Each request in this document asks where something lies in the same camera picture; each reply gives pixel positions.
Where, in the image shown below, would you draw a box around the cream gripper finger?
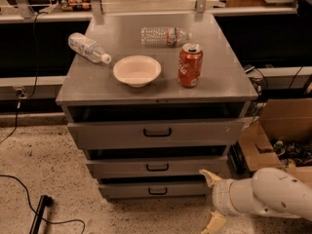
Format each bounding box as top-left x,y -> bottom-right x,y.
201,211 -> 227,234
199,169 -> 221,188

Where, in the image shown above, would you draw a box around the grey bottom drawer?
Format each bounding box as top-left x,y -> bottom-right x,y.
98,180 -> 211,200

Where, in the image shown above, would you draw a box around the black hanging cable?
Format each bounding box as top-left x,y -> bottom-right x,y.
0,12 -> 41,144

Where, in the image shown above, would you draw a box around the grey top drawer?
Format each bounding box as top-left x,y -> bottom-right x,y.
68,119 -> 244,149

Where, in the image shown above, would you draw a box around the red soda can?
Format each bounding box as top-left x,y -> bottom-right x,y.
178,43 -> 203,88

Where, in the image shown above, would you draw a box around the clear water bottle red label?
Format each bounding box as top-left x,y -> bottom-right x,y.
141,27 -> 192,47

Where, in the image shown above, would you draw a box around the black floor cable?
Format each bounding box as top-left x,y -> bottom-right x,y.
0,174 -> 86,234

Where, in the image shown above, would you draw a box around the clear water bottle white label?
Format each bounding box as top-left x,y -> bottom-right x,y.
68,32 -> 111,64

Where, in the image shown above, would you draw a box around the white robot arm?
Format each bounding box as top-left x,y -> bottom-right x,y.
199,168 -> 312,234

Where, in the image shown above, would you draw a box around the grey drawer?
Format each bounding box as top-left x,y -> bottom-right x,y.
98,180 -> 211,200
87,156 -> 227,178
68,119 -> 244,149

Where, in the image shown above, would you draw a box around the items inside cardboard box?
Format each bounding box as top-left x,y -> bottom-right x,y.
273,140 -> 312,168

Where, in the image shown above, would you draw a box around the grey metal drawer cabinet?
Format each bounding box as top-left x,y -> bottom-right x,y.
57,12 -> 257,186

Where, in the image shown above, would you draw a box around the black bar on floor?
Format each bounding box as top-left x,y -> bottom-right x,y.
29,195 -> 53,234

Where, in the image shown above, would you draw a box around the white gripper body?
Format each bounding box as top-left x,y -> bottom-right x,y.
212,179 -> 235,215

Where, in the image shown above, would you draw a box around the brown cardboard box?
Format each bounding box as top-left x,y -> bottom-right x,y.
238,98 -> 312,173

